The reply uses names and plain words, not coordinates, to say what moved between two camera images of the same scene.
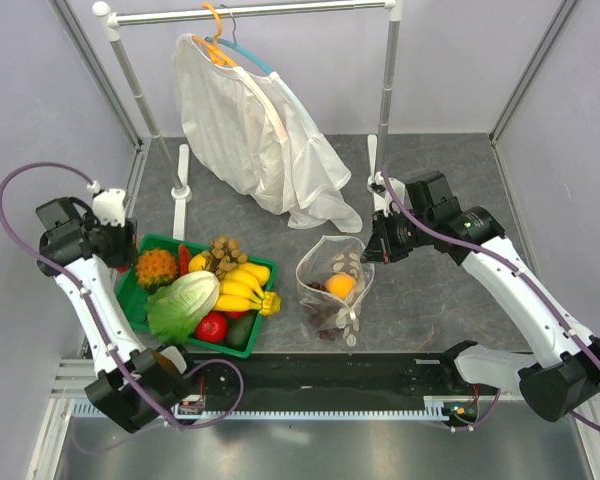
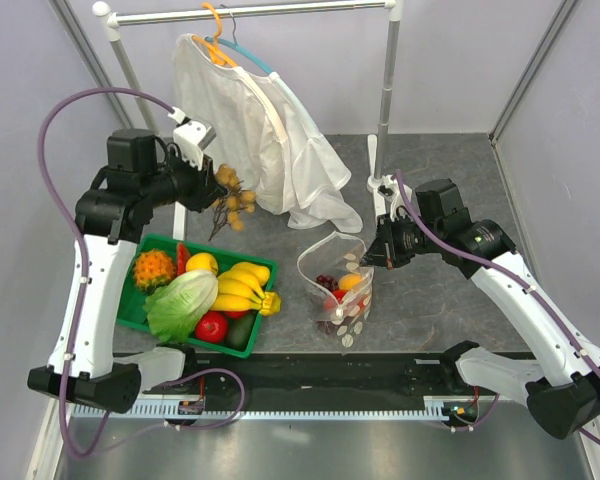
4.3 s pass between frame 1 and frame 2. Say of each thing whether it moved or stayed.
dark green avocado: stayed
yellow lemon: stayed
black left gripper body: moved
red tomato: stayed
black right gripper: stayed
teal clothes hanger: stayed
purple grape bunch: moved
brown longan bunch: moved
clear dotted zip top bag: stayed
